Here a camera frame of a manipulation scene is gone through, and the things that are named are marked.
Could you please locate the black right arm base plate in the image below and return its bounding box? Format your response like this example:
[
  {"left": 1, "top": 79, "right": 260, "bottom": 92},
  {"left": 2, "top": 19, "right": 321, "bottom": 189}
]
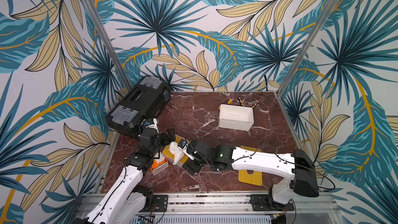
[{"left": 249, "top": 194, "right": 295, "bottom": 212}]

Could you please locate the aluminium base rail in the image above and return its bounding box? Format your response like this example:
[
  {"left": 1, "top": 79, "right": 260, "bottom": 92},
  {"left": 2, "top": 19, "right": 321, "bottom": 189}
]
[{"left": 74, "top": 191, "right": 340, "bottom": 217}]

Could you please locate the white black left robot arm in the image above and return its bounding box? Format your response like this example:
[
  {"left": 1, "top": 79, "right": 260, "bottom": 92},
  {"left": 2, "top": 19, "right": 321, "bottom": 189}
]
[{"left": 73, "top": 128, "right": 176, "bottom": 224}]

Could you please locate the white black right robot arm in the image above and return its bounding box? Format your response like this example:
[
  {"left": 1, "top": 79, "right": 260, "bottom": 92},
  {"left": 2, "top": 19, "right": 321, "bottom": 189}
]
[{"left": 178, "top": 140, "right": 319, "bottom": 205}]

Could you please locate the white slotted cable duct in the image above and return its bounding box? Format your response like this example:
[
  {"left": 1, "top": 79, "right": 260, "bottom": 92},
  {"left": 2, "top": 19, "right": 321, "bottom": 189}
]
[{"left": 129, "top": 215, "right": 272, "bottom": 224}]

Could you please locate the yellow wooden box lid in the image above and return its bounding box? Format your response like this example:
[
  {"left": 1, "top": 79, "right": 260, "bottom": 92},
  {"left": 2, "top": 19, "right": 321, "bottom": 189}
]
[{"left": 162, "top": 135, "right": 189, "bottom": 167}]

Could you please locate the black plastic toolbox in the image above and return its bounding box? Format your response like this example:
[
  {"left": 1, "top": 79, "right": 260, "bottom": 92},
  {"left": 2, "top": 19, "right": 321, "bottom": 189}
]
[{"left": 106, "top": 76, "right": 171, "bottom": 138}]

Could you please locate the right aluminium corner post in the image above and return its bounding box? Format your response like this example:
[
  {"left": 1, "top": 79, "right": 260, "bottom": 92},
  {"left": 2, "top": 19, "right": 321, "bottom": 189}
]
[{"left": 276, "top": 0, "right": 339, "bottom": 99}]

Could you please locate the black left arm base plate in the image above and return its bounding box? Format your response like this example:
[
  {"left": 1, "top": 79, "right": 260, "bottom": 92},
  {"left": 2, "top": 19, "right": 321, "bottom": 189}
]
[{"left": 141, "top": 195, "right": 169, "bottom": 213}]

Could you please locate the white plastic tissue box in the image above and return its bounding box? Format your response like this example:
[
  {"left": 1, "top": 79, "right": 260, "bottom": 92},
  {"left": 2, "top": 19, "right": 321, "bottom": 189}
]
[{"left": 162, "top": 145, "right": 188, "bottom": 168}]

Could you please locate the left aluminium corner post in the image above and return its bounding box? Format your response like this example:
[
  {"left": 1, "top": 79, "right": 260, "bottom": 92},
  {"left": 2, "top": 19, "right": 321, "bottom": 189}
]
[{"left": 81, "top": 0, "right": 132, "bottom": 91}]

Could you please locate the aluminium corner post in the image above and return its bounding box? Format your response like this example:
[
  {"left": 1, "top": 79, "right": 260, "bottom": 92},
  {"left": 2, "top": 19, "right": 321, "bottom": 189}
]
[
  {"left": 81, "top": 0, "right": 132, "bottom": 91},
  {"left": 276, "top": 0, "right": 339, "bottom": 99}
]

